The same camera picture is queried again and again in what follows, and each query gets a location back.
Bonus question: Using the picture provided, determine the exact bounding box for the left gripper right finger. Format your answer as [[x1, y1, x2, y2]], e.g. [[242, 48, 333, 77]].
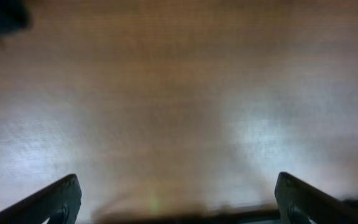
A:
[[275, 172, 358, 224]]

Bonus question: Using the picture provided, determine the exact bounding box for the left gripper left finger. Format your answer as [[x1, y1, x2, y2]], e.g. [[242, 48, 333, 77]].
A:
[[0, 174, 82, 224]]

